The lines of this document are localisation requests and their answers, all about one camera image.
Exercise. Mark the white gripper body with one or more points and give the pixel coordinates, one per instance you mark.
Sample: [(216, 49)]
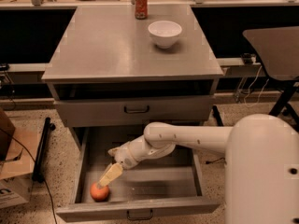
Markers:
[(123, 156)]

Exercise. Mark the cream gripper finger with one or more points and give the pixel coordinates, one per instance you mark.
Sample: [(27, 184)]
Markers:
[(113, 171)]

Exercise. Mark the orange fruit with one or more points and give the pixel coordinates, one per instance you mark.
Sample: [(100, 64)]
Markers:
[(99, 193)]

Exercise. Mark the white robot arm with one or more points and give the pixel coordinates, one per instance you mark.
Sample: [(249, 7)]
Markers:
[(261, 164)]

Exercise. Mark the grey top drawer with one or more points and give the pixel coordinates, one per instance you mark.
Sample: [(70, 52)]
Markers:
[(133, 111)]

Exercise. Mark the open grey middle drawer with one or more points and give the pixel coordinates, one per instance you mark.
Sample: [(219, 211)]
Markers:
[(169, 186)]

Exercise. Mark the grey drawer cabinet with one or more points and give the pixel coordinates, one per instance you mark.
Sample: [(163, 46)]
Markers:
[(107, 53)]

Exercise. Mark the black left floor bar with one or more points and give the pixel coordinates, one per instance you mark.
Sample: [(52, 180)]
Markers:
[(47, 129)]

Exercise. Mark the black floor bar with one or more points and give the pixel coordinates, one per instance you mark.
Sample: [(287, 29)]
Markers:
[(217, 116), (47, 129)]

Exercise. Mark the black right floor bar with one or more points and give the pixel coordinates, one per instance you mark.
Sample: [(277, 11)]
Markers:
[(217, 116)]

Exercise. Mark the brown cardboard box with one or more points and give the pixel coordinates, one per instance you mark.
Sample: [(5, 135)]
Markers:
[(18, 147)]

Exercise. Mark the white ceramic bowl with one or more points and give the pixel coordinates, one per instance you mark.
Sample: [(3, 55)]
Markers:
[(164, 34)]

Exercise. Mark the orange soda can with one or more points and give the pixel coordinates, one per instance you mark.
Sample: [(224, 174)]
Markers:
[(141, 9)]

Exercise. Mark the dark office chair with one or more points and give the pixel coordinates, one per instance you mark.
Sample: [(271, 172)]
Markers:
[(278, 51)]

